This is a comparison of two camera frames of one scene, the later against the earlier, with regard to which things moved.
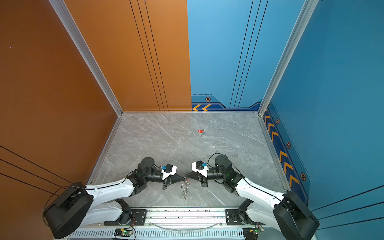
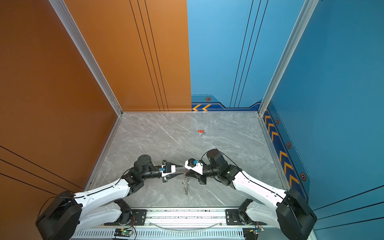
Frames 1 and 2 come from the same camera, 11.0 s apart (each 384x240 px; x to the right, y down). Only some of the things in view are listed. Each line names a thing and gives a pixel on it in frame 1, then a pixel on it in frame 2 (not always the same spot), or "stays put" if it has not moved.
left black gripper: [175, 178] -> [164, 180]
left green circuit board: [123, 232] stays put
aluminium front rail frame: [181, 224] stays put
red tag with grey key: [202, 131] stays put
